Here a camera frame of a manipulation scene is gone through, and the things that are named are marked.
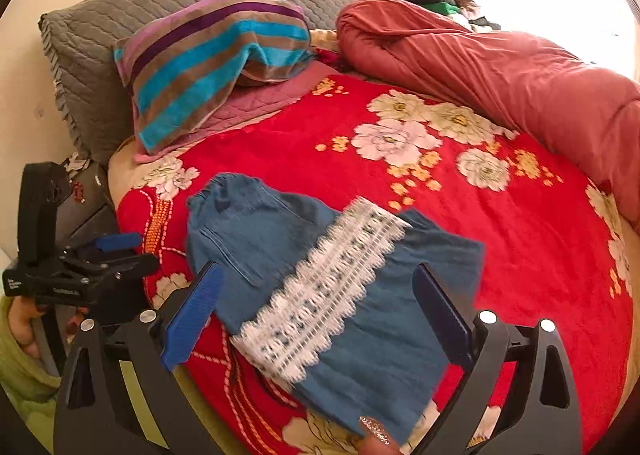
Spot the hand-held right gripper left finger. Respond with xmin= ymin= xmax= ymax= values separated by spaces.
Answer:
xmin=52 ymin=261 xmax=226 ymax=455

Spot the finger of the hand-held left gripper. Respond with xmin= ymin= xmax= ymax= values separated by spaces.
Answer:
xmin=65 ymin=232 xmax=144 ymax=261
xmin=57 ymin=252 xmax=161 ymax=288

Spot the blue denim pants lace hem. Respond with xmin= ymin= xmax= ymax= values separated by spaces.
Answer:
xmin=186 ymin=172 xmax=486 ymax=446

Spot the person's right hand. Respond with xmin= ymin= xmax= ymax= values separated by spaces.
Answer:
xmin=357 ymin=415 xmax=401 ymax=455

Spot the salmon red duvet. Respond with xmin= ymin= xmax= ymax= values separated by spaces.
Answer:
xmin=336 ymin=0 xmax=640 ymax=236

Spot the dark bedside cabinet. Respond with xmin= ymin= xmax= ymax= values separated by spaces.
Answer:
xmin=57 ymin=158 xmax=118 ymax=256

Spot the pink quilted pillow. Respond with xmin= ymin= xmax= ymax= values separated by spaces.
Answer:
xmin=134 ymin=60 xmax=341 ymax=163

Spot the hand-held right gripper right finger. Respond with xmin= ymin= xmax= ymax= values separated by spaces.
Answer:
xmin=410 ymin=262 xmax=583 ymax=455

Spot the pile of clothes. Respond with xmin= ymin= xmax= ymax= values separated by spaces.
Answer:
xmin=402 ymin=0 xmax=503 ymax=33

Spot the person's green garment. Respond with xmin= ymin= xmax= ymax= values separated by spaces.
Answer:
xmin=119 ymin=360 xmax=168 ymax=448

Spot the person's left forearm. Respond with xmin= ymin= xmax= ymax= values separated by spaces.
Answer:
xmin=0 ymin=295 xmax=63 ymax=441

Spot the red floral blanket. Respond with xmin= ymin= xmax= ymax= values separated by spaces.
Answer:
xmin=115 ymin=72 xmax=633 ymax=455

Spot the striped towel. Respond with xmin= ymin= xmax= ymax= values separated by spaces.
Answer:
xmin=114 ymin=0 xmax=313 ymax=156

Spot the person's left hand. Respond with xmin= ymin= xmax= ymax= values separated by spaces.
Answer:
xmin=9 ymin=297 xmax=90 ymax=361

